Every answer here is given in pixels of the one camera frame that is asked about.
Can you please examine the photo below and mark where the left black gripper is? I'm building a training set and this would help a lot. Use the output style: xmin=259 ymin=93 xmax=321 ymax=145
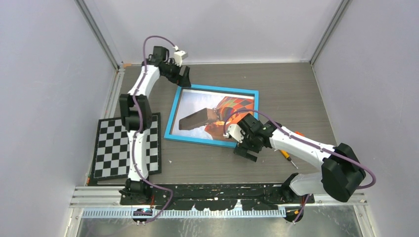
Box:
xmin=162 ymin=59 xmax=191 ymax=87

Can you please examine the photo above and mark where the blue picture frame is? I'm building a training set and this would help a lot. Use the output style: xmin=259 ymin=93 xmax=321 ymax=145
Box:
xmin=164 ymin=83 xmax=260 ymax=149

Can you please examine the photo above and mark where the hot air balloon photo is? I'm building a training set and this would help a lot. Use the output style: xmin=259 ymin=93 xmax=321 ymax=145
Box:
xmin=170 ymin=89 xmax=255 ymax=142

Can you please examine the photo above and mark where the yellow handled screwdriver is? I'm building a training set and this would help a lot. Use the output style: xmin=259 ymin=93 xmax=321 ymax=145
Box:
xmin=279 ymin=150 xmax=298 ymax=169

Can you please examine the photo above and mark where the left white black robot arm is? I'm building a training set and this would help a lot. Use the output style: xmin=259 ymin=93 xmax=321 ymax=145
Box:
xmin=119 ymin=46 xmax=191 ymax=204

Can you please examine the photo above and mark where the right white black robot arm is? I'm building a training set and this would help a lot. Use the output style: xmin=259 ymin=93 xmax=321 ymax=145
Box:
xmin=224 ymin=113 xmax=367 ymax=203

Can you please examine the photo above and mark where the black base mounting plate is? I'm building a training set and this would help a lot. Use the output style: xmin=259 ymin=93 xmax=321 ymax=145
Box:
xmin=119 ymin=183 xmax=303 ymax=211

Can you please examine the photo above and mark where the orange curved plastic piece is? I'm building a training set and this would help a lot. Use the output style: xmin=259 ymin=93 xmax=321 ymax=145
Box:
xmin=295 ymin=131 xmax=305 ymax=137

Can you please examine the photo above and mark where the white perforated strip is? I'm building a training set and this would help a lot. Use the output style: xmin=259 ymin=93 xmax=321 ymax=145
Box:
xmin=81 ymin=207 xmax=286 ymax=219

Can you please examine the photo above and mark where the black white checkerboard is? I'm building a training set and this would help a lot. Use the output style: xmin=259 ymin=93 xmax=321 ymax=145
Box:
xmin=90 ymin=113 xmax=162 ymax=181

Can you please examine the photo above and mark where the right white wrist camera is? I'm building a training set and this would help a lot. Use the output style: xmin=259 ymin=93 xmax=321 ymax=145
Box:
xmin=223 ymin=124 xmax=246 ymax=143

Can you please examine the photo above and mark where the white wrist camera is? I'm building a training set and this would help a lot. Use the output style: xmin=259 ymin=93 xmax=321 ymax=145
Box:
xmin=173 ymin=45 xmax=188 ymax=67
xmin=223 ymin=124 xmax=246 ymax=143

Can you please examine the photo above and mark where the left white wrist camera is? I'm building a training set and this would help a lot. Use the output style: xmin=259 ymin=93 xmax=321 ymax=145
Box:
xmin=173 ymin=45 xmax=188 ymax=67

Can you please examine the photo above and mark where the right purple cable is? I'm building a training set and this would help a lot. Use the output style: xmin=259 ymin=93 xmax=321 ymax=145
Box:
xmin=222 ymin=109 xmax=377 ymax=224

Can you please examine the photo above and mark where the purple cable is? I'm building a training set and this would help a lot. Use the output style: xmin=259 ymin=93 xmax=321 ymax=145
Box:
xmin=222 ymin=109 xmax=377 ymax=224
xmin=130 ymin=35 xmax=179 ymax=224

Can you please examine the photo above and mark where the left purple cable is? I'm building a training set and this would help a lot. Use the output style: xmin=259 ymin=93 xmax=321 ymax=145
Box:
xmin=130 ymin=35 xmax=179 ymax=224

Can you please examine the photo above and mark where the left corner aluminium post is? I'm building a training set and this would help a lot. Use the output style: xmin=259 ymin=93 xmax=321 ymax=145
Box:
xmin=74 ymin=0 xmax=120 ymax=71

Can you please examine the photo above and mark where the corner aluminium post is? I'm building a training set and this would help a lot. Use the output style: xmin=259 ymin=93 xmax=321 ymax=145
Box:
xmin=309 ymin=0 xmax=352 ymax=67
xmin=74 ymin=0 xmax=120 ymax=71

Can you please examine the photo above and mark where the aluminium front rail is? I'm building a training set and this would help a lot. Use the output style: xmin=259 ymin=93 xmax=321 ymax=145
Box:
xmin=70 ymin=186 xmax=369 ymax=208

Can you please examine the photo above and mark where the right corner aluminium post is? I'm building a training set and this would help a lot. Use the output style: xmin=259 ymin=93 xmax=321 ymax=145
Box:
xmin=309 ymin=0 xmax=352 ymax=67

